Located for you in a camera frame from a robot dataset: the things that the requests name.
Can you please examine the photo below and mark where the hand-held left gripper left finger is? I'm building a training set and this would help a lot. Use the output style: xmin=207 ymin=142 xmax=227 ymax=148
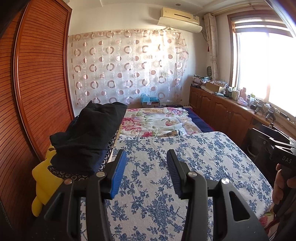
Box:
xmin=30 ymin=149 xmax=127 ymax=241

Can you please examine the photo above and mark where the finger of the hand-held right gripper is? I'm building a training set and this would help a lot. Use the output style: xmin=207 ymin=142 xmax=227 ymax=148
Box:
xmin=252 ymin=128 xmax=292 ymax=149
xmin=261 ymin=124 xmax=296 ymax=142

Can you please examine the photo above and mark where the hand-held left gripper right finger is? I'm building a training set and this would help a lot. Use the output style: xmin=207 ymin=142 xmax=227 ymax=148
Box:
xmin=166 ymin=149 xmax=269 ymax=241

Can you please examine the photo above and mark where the black printed t-shirt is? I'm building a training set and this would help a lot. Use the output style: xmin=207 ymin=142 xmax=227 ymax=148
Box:
xmin=50 ymin=101 xmax=127 ymax=173

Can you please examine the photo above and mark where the person's right hand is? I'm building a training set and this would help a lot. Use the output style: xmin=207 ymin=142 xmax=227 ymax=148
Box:
xmin=272 ymin=163 xmax=296 ymax=209

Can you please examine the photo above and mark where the navy folded garment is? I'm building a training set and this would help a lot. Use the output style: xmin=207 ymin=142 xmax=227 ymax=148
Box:
xmin=69 ymin=115 xmax=118 ymax=174

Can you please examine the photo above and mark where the black gadget on stand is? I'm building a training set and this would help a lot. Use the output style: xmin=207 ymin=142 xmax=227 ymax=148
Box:
xmin=254 ymin=100 xmax=265 ymax=115
xmin=265 ymin=105 xmax=277 ymax=121

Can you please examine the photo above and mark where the blue floral white sheet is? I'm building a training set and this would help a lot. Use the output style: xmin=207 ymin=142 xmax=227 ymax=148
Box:
xmin=80 ymin=131 xmax=273 ymax=241

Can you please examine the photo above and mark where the pink figurine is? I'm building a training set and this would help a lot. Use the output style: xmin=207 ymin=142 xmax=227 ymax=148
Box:
xmin=237 ymin=88 xmax=248 ymax=107

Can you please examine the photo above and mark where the circle-patterned folded garment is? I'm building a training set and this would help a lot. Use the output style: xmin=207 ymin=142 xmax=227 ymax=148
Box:
xmin=47 ymin=130 xmax=121 ymax=181

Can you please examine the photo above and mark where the wooden low cabinet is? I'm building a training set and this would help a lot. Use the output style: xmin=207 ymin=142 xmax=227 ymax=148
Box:
xmin=189 ymin=85 xmax=296 ymax=149

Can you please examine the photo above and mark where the pink floral bedsheet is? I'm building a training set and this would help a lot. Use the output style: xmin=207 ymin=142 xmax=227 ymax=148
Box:
xmin=119 ymin=107 xmax=204 ymax=138

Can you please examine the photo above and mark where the navy blanket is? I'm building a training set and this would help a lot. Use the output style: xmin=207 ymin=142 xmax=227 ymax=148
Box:
xmin=185 ymin=107 xmax=214 ymax=133

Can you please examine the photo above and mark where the red patterned cloth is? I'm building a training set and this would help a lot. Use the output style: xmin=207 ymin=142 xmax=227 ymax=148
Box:
xmin=259 ymin=204 xmax=278 ymax=234

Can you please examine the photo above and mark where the wooden framed window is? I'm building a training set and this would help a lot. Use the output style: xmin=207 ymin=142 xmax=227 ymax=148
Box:
xmin=228 ymin=10 xmax=296 ymax=121

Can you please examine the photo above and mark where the cardboard box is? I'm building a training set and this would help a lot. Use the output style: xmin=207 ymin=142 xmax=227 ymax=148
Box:
xmin=205 ymin=81 xmax=226 ymax=93

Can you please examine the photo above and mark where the yellow cloth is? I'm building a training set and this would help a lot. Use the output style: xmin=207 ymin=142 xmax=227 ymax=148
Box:
xmin=32 ymin=145 xmax=67 ymax=217

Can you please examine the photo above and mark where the blue plastic bag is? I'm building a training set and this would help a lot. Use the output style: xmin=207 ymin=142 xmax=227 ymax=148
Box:
xmin=141 ymin=93 xmax=160 ymax=103

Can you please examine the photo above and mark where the pile of packets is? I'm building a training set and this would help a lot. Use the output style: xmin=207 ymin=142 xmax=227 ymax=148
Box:
xmin=192 ymin=74 xmax=210 ymax=89

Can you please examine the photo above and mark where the sheer circle-patterned curtain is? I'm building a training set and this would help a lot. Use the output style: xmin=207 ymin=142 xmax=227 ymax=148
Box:
xmin=68 ymin=29 xmax=188 ymax=109

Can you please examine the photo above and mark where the white patterned window curtain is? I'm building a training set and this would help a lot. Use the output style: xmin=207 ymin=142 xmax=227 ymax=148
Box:
xmin=203 ymin=13 xmax=220 ymax=80

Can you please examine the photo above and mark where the wooden slatted wardrobe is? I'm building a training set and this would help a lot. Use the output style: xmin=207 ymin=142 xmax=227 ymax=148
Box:
xmin=0 ymin=0 xmax=75 ymax=232

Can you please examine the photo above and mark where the white air deflector panel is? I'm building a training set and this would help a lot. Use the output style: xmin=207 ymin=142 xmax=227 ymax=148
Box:
xmin=157 ymin=17 xmax=203 ymax=33

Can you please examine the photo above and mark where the beige air conditioner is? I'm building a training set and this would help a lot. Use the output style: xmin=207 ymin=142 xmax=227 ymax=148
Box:
xmin=160 ymin=7 xmax=200 ymax=25

